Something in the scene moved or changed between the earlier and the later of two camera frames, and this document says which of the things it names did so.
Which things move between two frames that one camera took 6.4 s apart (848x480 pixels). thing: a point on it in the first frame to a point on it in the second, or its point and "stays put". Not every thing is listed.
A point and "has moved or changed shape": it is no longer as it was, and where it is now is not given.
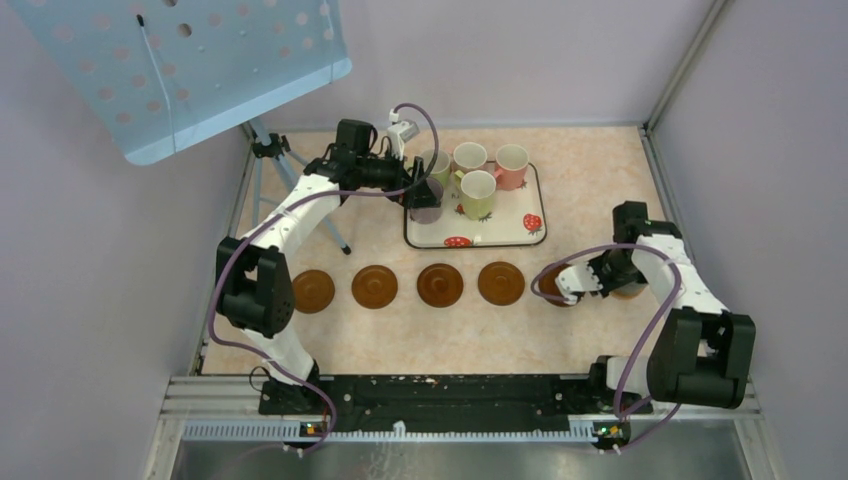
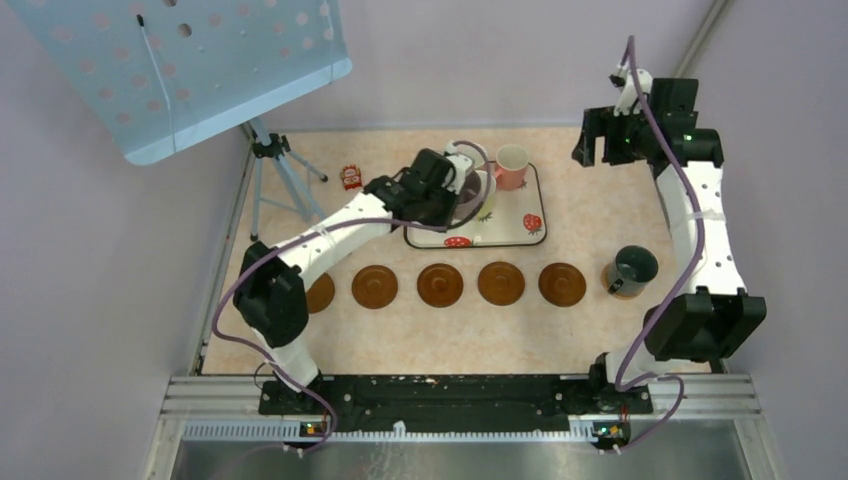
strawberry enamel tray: (516, 217) stays put
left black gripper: (421, 195) to (446, 217)
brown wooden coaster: (374, 287) stays put
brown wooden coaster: (314, 291) stays put
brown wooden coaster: (549, 286) stays put
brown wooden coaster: (440, 285) stays put
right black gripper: (608, 286) to (601, 122)
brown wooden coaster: (501, 283) stays put
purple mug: (429, 214) has moved or changed shape
